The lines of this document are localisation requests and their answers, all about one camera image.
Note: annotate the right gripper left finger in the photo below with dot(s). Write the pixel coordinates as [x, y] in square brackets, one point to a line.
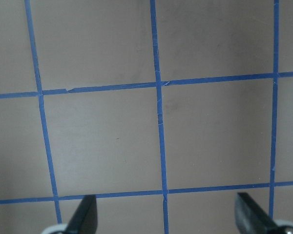
[85, 218]

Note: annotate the brown paper table cover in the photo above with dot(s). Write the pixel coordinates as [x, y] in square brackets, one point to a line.
[164, 109]

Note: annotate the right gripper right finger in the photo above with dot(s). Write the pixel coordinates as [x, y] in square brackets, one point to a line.
[250, 218]

